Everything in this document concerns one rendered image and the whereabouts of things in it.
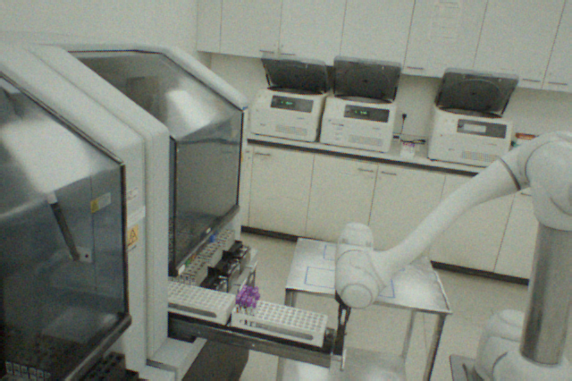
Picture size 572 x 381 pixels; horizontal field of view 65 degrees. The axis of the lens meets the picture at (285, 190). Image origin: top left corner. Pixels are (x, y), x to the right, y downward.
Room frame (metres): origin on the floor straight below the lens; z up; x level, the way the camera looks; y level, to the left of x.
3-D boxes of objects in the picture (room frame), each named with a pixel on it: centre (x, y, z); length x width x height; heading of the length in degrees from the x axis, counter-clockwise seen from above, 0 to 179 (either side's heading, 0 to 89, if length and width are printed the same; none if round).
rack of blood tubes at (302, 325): (1.24, -0.02, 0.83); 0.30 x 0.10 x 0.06; 78
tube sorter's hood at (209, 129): (1.58, 0.50, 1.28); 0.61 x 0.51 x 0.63; 168
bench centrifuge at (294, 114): (3.90, 0.01, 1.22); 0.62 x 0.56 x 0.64; 167
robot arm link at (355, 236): (1.18, -0.22, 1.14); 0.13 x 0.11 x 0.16; 176
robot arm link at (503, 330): (1.18, -0.74, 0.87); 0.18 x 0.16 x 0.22; 176
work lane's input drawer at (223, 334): (1.26, 0.11, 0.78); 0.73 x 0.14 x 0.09; 78
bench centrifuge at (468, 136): (3.61, -1.40, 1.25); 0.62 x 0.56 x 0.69; 168
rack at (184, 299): (1.30, 0.29, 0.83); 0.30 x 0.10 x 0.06; 78
